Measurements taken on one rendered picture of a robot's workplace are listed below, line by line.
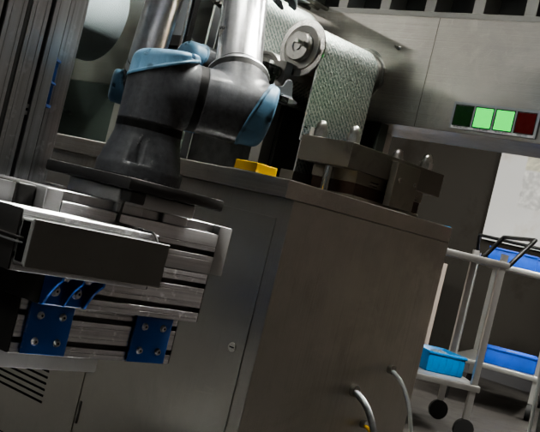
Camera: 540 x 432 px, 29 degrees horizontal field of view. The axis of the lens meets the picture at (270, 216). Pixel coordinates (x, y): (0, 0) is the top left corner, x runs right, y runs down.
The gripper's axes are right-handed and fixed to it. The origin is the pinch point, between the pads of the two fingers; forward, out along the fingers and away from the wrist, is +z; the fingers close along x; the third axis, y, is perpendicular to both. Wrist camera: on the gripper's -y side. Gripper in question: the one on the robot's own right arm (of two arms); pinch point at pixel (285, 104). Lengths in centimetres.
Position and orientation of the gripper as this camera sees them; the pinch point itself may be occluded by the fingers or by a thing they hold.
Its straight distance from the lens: 254.9
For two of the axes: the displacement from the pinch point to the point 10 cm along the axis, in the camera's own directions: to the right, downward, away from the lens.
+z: 6.5, 1.6, 7.4
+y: 2.4, -9.7, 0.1
